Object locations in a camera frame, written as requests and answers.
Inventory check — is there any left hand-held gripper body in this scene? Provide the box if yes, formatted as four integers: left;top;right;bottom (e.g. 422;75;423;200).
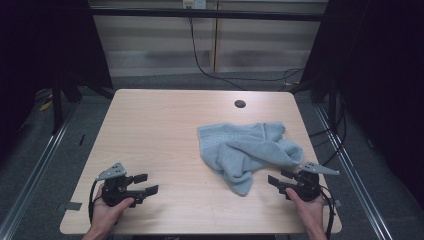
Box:
96;161;148;209

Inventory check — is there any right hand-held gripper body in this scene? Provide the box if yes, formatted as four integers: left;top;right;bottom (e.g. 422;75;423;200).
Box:
289;161;341;203

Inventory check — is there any light blue towel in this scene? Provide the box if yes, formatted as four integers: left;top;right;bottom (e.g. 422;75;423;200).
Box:
196;121;305;198

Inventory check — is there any person's left hand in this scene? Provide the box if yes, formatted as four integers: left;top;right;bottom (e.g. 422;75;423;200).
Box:
89;184;136;235

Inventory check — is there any person's right hand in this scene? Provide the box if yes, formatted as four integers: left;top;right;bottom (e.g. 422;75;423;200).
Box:
285;187;327;235

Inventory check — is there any black metal stand leg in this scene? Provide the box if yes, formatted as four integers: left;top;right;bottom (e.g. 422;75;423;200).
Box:
327;75;338;125
50;79;65;136

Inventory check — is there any yellow floor object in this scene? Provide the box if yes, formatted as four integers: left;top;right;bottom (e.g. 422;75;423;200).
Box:
38;99;54;113

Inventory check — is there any dark curtain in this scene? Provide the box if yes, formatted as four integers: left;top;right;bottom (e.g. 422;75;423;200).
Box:
299;0;424;209
0;0;114;164

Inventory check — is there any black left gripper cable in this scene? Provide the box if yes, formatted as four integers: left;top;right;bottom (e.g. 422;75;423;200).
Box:
87;179;102;225

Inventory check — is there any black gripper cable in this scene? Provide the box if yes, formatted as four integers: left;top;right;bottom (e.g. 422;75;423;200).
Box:
87;179;102;225
319;185;337;240

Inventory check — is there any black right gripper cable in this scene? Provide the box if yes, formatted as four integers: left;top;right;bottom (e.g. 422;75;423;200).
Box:
319;185;337;240

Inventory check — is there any aluminium floor rail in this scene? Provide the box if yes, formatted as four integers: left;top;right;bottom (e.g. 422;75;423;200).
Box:
0;108;78;240
314;105;396;240

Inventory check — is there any bundle of black floor cables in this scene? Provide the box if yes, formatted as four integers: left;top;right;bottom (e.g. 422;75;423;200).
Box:
307;94;348;168

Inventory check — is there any black floor cable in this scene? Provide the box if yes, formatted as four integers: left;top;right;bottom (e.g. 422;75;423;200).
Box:
216;67;305;93

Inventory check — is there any black hanging wall cable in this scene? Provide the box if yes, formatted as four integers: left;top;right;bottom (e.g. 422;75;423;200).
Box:
188;17;250;92

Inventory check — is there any black horizontal frame bar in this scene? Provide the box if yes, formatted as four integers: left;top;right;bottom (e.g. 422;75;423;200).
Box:
89;7;327;23

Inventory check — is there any white wall outlet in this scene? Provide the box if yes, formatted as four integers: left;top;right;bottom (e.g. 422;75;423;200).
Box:
181;0;208;10

